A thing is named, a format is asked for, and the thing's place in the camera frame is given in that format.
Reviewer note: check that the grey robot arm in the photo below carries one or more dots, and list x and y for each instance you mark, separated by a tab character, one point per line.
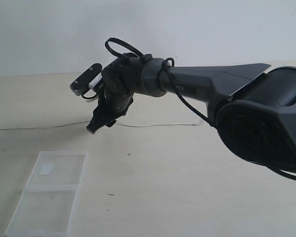
252	107

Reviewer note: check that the clear plastic storage box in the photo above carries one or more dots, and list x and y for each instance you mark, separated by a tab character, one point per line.
48	201

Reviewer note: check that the white wired earphones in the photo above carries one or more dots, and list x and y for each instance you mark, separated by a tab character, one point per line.
117	123

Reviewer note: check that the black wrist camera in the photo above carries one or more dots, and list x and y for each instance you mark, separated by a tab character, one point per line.
80	85

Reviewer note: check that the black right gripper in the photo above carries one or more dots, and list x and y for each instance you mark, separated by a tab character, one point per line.
111	106

